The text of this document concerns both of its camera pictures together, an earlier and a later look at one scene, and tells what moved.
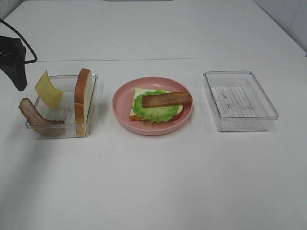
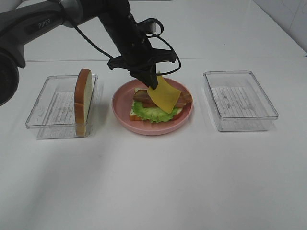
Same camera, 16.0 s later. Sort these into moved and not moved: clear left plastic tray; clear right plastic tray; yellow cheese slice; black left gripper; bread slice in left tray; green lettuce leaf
Moved: yellow cheese slice; black left gripper
Not moved: green lettuce leaf; clear left plastic tray; bread slice in left tray; clear right plastic tray
